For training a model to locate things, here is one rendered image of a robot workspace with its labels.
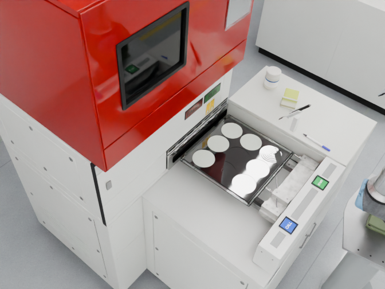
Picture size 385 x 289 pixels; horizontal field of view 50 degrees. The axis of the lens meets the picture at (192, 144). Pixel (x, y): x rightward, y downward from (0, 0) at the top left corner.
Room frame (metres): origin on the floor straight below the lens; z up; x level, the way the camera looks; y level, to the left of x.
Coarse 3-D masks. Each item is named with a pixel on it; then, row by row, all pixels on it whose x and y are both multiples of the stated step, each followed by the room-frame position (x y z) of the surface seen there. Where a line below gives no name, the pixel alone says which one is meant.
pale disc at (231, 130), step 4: (224, 124) 1.37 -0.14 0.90; (228, 124) 1.37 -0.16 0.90; (232, 124) 1.38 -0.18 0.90; (236, 124) 1.38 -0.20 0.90; (224, 128) 1.34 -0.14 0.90; (228, 128) 1.35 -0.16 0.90; (232, 128) 1.35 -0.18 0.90; (236, 128) 1.35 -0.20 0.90; (240, 128) 1.35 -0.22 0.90; (224, 132) 1.32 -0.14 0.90; (228, 132) 1.32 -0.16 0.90; (232, 132) 1.32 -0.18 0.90; (236, 132) 1.33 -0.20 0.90; (240, 132) 1.33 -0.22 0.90; (228, 136) 1.30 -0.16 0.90; (232, 136) 1.30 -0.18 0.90; (236, 136) 1.30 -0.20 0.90
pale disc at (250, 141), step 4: (244, 136) 1.30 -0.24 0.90; (248, 136) 1.31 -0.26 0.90; (252, 136) 1.31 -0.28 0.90; (256, 136) 1.31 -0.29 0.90; (240, 140) 1.28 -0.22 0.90; (244, 140) 1.28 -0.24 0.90; (248, 140) 1.28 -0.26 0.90; (252, 140) 1.28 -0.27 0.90; (256, 140) 1.29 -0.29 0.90; (260, 140) 1.29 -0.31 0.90; (244, 144) 1.26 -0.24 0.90; (248, 144) 1.26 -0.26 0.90; (252, 144) 1.26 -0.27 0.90; (256, 144) 1.26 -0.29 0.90; (260, 144) 1.26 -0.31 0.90; (248, 148) 1.24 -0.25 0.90; (252, 148) 1.24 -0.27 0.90; (256, 148) 1.24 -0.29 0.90
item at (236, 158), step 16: (240, 144) 1.25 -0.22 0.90; (272, 144) 1.27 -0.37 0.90; (224, 160) 1.15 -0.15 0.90; (240, 160) 1.16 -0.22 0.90; (256, 160) 1.17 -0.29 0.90; (272, 160) 1.18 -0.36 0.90; (224, 176) 1.07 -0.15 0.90; (240, 176) 1.07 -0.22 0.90; (256, 176) 1.08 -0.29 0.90; (240, 192) 0.99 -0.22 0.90; (256, 192) 1.00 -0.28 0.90
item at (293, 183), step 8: (296, 168) 1.16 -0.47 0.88; (304, 168) 1.16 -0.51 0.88; (288, 176) 1.11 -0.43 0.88; (296, 176) 1.11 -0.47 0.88; (304, 176) 1.12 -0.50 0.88; (288, 184) 1.07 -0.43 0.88; (296, 184) 1.07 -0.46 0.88; (288, 192) 1.02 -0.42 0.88; (296, 192) 1.03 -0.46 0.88; (272, 200) 0.98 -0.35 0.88; (280, 208) 0.94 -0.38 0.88; (264, 216) 0.91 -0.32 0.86
